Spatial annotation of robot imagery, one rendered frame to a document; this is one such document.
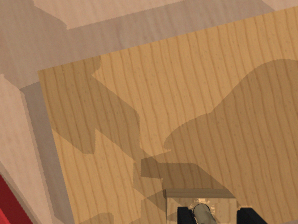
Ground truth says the light brown wooden board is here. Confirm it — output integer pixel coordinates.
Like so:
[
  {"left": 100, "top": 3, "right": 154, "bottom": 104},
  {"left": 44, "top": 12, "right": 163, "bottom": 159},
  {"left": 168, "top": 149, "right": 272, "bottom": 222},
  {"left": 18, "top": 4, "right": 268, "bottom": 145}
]
[{"left": 37, "top": 6, "right": 298, "bottom": 224}]

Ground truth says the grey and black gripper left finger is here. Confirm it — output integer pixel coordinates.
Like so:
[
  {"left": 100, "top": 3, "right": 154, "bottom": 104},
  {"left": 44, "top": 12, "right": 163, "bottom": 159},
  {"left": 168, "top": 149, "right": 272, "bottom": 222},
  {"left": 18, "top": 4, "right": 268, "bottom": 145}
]
[{"left": 177, "top": 207, "right": 197, "bottom": 224}]

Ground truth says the small wooden block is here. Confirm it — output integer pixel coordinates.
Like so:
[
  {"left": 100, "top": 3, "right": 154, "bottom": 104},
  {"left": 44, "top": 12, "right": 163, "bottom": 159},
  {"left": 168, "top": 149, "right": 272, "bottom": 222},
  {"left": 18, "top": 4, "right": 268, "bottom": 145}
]
[{"left": 165, "top": 188, "right": 237, "bottom": 224}]

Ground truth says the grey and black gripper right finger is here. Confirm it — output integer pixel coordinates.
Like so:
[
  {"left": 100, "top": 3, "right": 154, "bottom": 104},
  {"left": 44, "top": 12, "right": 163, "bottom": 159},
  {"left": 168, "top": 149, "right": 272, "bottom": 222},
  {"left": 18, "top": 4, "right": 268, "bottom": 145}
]
[{"left": 237, "top": 207, "right": 268, "bottom": 224}]

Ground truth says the tan wooden dowel pin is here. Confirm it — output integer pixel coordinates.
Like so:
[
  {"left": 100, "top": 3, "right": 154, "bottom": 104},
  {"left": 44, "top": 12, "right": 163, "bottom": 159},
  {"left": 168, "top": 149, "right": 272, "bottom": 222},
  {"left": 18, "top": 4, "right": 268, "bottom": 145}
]
[{"left": 194, "top": 204, "right": 217, "bottom": 224}]

